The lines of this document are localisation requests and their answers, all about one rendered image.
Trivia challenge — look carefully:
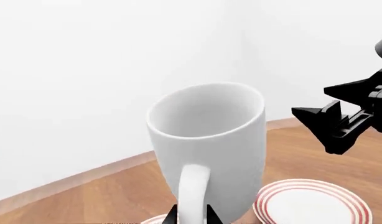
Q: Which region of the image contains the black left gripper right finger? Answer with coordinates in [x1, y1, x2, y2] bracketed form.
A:
[205, 203, 225, 224]

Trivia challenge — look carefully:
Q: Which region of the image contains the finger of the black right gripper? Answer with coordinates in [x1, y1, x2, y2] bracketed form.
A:
[291, 100, 355, 155]
[324, 77, 380, 108]

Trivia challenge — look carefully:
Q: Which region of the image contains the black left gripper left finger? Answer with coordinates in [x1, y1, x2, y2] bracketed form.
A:
[161, 203, 180, 224]

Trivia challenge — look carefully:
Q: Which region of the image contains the white ceramic mug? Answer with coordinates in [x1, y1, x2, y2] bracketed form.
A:
[146, 81, 267, 224]

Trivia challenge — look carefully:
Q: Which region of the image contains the white plate with red rings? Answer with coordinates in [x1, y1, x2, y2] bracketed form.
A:
[253, 179, 373, 224]
[140, 213, 170, 224]

